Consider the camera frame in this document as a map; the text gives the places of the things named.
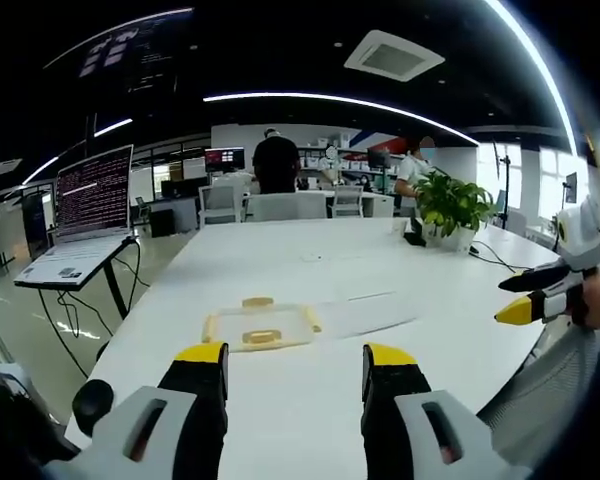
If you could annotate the black-legged laptop stand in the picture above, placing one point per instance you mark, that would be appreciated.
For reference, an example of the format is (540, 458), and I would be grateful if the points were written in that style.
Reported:
(111, 280)

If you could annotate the shelf with white boxes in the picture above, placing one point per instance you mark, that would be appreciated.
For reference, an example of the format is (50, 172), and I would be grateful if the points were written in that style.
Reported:
(355, 161)

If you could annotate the dark standing display panel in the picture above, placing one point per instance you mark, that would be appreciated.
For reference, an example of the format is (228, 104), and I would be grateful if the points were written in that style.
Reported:
(34, 225)

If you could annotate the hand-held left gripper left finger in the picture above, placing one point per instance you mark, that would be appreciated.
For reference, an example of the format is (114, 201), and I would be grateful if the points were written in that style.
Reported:
(130, 430)

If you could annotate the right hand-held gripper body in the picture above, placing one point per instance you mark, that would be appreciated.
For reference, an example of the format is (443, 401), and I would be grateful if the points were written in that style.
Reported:
(582, 235)

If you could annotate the white open laptop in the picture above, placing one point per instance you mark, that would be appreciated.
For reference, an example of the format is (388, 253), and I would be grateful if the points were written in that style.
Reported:
(92, 200)

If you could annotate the person's right hand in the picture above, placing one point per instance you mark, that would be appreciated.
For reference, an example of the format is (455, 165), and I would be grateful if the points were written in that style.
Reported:
(597, 302)

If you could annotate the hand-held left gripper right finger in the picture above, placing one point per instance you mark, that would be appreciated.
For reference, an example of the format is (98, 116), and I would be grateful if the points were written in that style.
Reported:
(460, 430)

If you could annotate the small black box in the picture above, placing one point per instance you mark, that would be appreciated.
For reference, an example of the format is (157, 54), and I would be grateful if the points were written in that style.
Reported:
(415, 234)

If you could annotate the computer monitor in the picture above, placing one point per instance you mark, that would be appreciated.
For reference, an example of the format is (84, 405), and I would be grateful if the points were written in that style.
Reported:
(225, 160)
(379, 159)

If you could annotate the grey mesh office chair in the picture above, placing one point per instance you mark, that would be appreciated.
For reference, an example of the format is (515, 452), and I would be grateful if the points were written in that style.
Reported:
(550, 380)

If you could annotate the black round knob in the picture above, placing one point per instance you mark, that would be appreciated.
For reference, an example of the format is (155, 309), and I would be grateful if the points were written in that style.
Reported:
(94, 402)

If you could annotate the black cabinet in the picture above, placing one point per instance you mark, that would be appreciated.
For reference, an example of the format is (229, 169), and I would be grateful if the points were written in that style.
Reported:
(162, 222)

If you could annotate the ceiling light strip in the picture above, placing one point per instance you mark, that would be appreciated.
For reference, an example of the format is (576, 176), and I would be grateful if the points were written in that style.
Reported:
(55, 162)
(540, 55)
(340, 101)

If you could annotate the potted green plant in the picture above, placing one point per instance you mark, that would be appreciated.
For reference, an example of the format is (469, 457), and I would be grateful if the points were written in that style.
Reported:
(452, 205)

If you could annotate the ceiling air conditioner vent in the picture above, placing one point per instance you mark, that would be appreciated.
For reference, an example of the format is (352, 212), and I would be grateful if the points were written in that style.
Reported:
(394, 56)

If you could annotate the black tripod stand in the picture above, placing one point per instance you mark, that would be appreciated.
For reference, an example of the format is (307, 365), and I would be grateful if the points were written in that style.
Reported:
(505, 185)

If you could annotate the clear container lid yellow latches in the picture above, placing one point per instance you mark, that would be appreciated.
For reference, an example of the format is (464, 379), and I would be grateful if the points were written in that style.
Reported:
(260, 322)

